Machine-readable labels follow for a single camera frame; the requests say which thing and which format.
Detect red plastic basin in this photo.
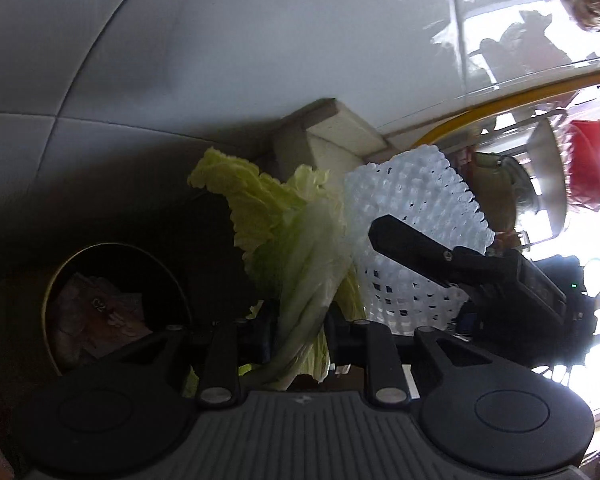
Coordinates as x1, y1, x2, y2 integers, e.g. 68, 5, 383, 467
562, 119, 600, 211

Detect yellow hose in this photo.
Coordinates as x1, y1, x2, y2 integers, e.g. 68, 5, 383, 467
420, 71, 600, 148

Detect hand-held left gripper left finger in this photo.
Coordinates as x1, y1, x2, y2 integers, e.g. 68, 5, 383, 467
105, 302, 281, 406

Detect napa cabbage leaves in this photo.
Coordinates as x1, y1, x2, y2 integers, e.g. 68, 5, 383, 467
187, 147, 368, 391

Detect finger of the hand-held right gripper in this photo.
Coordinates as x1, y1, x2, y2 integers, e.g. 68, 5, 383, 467
368, 215, 488, 291

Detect steel bowl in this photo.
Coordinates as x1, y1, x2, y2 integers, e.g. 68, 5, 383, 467
525, 120, 568, 233

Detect orange snack box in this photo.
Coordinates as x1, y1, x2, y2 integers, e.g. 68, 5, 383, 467
55, 272, 153, 361

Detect white foam net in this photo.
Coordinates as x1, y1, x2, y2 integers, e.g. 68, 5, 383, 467
342, 145, 496, 336

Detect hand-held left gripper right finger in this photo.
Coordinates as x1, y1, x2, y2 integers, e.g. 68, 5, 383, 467
325, 310, 531, 407

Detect black gold-rimmed trash bin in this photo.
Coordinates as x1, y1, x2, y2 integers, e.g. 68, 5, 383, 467
41, 242, 191, 376

